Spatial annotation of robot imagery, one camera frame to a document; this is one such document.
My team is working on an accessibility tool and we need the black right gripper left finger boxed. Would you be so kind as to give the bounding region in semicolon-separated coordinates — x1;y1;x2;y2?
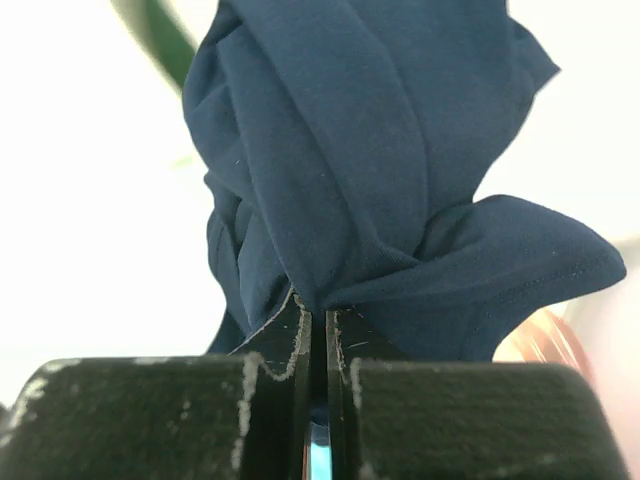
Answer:
1;294;311;480

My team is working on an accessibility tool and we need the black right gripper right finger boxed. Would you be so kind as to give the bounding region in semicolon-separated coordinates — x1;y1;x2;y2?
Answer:
326;310;629;480

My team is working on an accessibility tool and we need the navy blue t-shirt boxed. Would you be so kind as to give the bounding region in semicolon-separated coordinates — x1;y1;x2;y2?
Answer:
183;1;626;361

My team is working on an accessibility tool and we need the green hanger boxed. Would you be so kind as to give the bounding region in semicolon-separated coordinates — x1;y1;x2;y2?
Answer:
110;0;195;94

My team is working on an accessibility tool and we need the pink translucent plastic basket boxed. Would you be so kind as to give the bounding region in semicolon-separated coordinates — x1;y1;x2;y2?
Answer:
493;308;595;386

